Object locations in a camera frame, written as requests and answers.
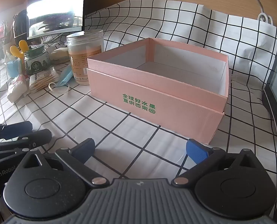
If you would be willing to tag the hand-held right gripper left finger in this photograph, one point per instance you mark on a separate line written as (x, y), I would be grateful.
(83, 149)

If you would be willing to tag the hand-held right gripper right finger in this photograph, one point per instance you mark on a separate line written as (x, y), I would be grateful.
(197, 151)

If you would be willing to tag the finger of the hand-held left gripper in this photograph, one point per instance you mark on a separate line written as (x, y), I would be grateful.
(14, 130)
(35, 138)

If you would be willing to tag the blue face mask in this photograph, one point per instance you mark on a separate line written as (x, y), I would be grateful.
(65, 77)

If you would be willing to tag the pink cardboard box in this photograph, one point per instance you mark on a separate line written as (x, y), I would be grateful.
(152, 93)

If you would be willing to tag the white soft packet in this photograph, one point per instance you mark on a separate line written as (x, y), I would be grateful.
(17, 88)

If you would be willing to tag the checkered white tablecloth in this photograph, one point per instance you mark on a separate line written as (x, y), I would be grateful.
(110, 130)

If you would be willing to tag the cotton swab packet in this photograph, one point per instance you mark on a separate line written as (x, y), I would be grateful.
(41, 80)

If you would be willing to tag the light blue packet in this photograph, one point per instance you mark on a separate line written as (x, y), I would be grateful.
(12, 67)

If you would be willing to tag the green lidded glass jar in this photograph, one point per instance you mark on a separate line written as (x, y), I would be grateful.
(36, 63)

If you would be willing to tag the large clear plastic jar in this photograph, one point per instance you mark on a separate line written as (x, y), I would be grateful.
(84, 51)

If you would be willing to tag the black vase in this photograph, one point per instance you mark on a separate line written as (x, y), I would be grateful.
(20, 25)

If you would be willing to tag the black monitor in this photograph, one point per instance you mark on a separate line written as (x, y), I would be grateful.
(56, 9)

